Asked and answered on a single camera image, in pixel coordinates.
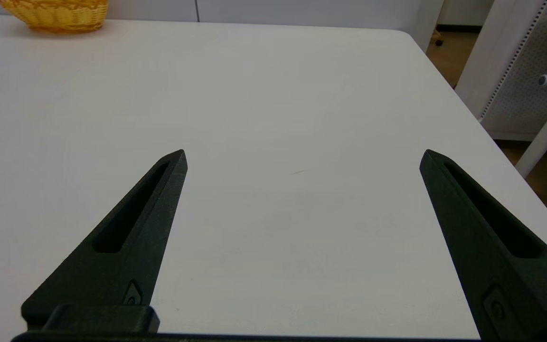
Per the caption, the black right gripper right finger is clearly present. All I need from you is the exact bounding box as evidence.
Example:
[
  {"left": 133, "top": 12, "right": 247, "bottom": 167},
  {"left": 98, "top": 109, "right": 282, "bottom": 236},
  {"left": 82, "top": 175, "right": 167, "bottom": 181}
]
[{"left": 419, "top": 149, "right": 547, "bottom": 339}]

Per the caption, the white pegboard panel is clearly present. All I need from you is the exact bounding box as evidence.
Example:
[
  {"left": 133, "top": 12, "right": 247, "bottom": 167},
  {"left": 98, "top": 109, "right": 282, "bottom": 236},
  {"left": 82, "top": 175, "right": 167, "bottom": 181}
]
[{"left": 454, "top": 0, "right": 547, "bottom": 143}]

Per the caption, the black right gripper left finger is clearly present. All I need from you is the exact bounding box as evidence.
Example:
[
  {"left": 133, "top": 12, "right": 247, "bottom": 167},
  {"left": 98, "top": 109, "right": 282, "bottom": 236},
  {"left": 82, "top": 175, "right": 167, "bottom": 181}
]
[{"left": 21, "top": 149, "right": 189, "bottom": 331}]

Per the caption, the yellow woven basket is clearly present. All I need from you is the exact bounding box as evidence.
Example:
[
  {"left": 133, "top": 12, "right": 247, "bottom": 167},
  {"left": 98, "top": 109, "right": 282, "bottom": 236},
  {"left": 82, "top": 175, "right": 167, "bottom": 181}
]
[{"left": 0, "top": 0, "right": 110, "bottom": 34}]

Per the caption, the white desk leg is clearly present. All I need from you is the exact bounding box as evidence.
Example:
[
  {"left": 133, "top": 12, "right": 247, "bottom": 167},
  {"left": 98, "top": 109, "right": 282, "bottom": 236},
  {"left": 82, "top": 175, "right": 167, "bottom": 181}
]
[{"left": 515, "top": 85, "right": 547, "bottom": 179}]

